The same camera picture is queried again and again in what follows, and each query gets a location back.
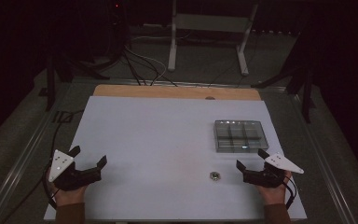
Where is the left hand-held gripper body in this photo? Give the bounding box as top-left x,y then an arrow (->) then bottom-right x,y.
48,149 -> 102,191

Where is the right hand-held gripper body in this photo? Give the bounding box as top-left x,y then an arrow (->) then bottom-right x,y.
243,152 -> 305,189

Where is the clear plastic compartment box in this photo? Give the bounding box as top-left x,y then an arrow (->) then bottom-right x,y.
213,119 -> 269,153

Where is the person's left hand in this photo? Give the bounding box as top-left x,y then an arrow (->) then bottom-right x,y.
50,186 -> 88,207

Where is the person's right hand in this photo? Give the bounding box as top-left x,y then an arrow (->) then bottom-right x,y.
255,171 -> 292,206

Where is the white table board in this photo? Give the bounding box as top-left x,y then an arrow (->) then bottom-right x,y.
43,95 -> 308,222

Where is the black tripod stand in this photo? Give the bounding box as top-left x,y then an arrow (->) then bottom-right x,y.
251,31 -> 316,124
38,46 -> 110,112

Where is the white metal stand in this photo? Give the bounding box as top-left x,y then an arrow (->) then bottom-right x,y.
167,0 -> 259,77

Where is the long black floor cable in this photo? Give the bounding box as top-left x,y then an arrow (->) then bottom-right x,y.
0,109 -> 85,224

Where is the left hand-held gripper black cable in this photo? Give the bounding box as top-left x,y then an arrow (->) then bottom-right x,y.
41,161 -> 59,210

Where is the hand-held gripper black cable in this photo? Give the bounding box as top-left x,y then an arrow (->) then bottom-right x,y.
281,175 -> 297,210
41,161 -> 59,210

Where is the right hand-held gripper black cable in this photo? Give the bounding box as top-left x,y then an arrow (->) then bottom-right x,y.
281,175 -> 297,210

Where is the metal floor rail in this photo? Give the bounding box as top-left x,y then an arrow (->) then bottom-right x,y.
0,82 -> 73,224
287,92 -> 358,224

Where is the bundle of black floor cables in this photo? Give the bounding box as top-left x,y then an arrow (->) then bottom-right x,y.
122,46 -> 178,88

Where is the white floor cable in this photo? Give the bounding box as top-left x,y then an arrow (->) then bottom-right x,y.
125,35 -> 168,87

